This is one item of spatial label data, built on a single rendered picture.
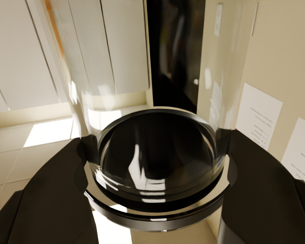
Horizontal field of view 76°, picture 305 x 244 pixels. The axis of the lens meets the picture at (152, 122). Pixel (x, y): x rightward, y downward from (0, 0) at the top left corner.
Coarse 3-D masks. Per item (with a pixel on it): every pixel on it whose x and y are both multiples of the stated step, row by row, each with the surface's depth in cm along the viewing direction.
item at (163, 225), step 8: (96, 208) 11; (208, 208) 10; (216, 208) 10; (112, 216) 10; (120, 216) 10; (192, 216) 10; (200, 216) 10; (120, 224) 10; (128, 224) 10; (136, 224) 10; (144, 224) 9; (152, 224) 9; (160, 224) 9; (168, 224) 9; (176, 224) 10; (184, 224) 10
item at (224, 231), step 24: (240, 144) 10; (240, 168) 9; (264, 168) 8; (240, 192) 7; (264, 192) 7; (288, 192) 7; (240, 216) 7; (264, 216) 6; (288, 216) 6; (240, 240) 6; (264, 240) 6; (288, 240) 6
